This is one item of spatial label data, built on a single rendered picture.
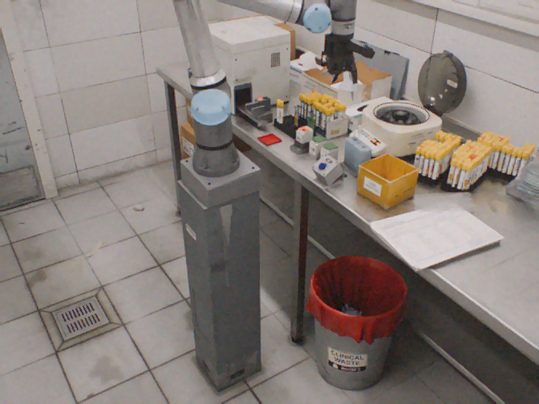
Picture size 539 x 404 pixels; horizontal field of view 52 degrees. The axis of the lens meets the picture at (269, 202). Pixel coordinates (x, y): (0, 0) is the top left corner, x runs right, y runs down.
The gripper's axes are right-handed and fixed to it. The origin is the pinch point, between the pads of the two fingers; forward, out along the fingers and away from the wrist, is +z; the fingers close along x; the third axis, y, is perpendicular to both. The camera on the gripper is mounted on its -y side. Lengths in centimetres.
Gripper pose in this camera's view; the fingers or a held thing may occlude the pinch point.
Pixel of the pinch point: (344, 92)
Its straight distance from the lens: 185.0
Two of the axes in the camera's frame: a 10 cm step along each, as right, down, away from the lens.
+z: 0.2, 8.1, 5.9
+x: 3.7, 5.4, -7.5
